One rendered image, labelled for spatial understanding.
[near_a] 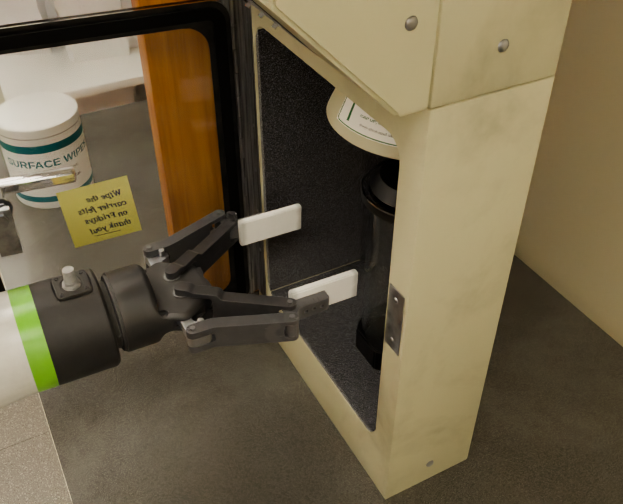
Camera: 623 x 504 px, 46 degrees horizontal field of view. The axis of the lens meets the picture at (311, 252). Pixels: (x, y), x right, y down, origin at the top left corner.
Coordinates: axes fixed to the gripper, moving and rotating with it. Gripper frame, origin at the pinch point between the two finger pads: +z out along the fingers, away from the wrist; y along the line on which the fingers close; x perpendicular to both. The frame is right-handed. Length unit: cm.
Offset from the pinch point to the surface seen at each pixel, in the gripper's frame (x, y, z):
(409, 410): 10.2, -14.7, 3.3
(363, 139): -14.0, -3.6, 3.0
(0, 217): -1.7, 16.9, -26.7
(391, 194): -6.7, -2.9, 7.0
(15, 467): 119, 85, -42
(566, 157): 6.2, 9.7, 44.2
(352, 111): -15.5, -1.3, 3.2
